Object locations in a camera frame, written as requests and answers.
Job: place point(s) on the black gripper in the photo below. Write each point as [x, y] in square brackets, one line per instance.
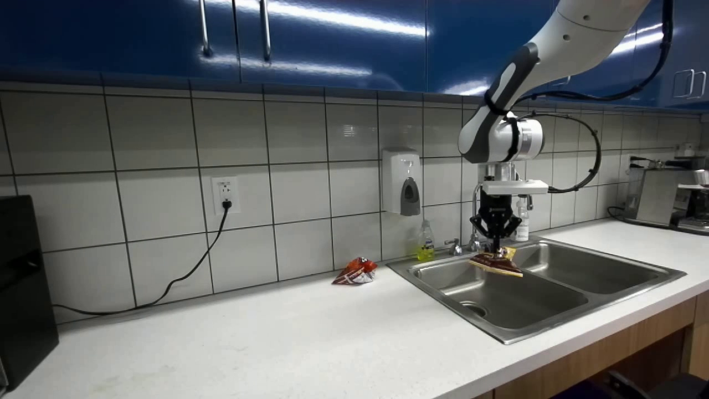
[496, 214]

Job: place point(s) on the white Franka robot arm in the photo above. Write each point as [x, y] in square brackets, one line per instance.
[577, 33]

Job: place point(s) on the stainless steel double sink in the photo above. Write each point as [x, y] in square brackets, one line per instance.
[532, 302]

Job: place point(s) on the red snack packet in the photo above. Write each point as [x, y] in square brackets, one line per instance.
[355, 271]

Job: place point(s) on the chrome gooseneck faucet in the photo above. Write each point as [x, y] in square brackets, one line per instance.
[475, 221]

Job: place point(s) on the clear pump soap bottle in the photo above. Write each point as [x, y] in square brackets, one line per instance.
[522, 225]

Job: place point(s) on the chrome faucet knob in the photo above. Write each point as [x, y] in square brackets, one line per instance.
[454, 249]

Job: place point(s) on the yellow dish soap bottle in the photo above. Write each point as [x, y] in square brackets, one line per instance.
[423, 246]

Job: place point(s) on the wooden base cabinet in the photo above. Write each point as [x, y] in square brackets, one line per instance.
[590, 356]

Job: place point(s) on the silver coffee machine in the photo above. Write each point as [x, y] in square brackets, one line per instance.
[664, 196]

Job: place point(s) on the blue cabinet door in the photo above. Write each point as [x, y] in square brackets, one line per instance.
[701, 35]
[462, 45]
[332, 45]
[103, 35]

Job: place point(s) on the black countertop appliance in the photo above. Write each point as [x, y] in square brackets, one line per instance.
[24, 296]

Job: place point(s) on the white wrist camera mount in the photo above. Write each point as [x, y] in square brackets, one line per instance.
[517, 186]

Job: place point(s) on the white wall soap dispenser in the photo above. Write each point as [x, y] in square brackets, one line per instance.
[402, 179]

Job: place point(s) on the white wall outlet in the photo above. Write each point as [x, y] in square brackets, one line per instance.
[227, 192]

